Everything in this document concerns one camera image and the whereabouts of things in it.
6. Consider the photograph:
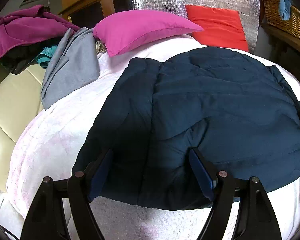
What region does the red pillow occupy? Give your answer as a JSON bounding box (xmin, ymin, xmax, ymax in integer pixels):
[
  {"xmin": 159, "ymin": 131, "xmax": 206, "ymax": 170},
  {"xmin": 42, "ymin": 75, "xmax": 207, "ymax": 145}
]
[{"xmin": 185, "ymin": 5, "xmax": 249, "ymax": 52}]

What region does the wicker basket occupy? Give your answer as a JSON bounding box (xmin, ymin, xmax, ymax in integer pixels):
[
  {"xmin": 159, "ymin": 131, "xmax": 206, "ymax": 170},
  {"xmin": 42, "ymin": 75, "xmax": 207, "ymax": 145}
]
[{"xmin": 261, "ymin": 0, "xmax": 300, "ymax": 48}]

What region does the white bed sheet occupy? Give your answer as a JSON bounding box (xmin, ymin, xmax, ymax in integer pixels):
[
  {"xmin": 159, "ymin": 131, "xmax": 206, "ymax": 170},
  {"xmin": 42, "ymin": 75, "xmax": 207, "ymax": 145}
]
[{"xmin": 0, "ymin": 35, "xmax": 300, "ymax": 239}]

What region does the black garment on sofa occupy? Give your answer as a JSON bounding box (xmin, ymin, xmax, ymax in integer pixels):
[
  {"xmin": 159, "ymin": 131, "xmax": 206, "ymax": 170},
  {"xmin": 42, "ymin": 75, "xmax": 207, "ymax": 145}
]
[{"xmin": 0, "ymin": 37, "xmax": 62, "ymax": 75}]

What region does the magenta pillow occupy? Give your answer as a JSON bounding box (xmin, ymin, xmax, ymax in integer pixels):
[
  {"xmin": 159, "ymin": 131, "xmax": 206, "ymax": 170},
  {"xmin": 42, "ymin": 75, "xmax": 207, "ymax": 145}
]
[{"xmin": 93, "ymin": 10, "xmax": 203, "ymax": 57}]

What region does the grey folded garment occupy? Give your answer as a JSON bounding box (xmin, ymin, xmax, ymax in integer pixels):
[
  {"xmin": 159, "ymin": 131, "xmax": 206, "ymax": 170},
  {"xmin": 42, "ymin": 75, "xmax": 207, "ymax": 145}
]
[{"xmin": 41, "ymin": 28, "xmax": 100, "ymax": 110}]

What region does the magenta fleece garment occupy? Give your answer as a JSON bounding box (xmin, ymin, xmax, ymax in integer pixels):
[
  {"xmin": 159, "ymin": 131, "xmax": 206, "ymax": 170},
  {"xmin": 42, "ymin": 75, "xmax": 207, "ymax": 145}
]
[{"xmin": 0, "ymin": 5, "xmax": 79, "ymax": 58}]

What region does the wooden pillar cabinet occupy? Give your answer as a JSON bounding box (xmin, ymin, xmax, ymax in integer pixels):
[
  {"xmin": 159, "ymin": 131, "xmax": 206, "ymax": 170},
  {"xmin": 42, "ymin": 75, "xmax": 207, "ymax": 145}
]
[{"xmin": 59, "ymin": 0, "xmax": 128, "ymax": 29}]

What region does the teal garment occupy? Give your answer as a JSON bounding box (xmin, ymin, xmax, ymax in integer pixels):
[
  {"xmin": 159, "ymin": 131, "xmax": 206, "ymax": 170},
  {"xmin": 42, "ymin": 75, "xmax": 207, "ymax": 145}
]
[{"xmin": 34, "ymin": 45, "xmax": 57, "ymax": 69}]

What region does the cream leather sofa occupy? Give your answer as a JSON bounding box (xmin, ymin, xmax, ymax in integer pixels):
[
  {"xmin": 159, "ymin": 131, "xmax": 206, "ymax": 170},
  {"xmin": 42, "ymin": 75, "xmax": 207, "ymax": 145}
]
[{"xmin": 0, "ymin": 64, "xmax": 45, "ymax": 191}]

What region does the navy blue padded jacket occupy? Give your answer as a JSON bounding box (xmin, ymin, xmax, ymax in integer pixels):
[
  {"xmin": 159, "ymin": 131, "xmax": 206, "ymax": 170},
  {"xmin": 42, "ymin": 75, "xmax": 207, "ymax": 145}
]
[{"xmin": 72, "ymin": 48, "xmax": 300, "ymax": 210}]

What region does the blue cloth in basket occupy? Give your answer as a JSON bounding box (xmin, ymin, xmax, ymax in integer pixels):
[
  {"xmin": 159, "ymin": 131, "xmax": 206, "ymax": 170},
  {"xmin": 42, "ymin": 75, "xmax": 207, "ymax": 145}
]
[{"xmin": 279, "ymin": 0, "xmax": 293, "ymax": 21}]

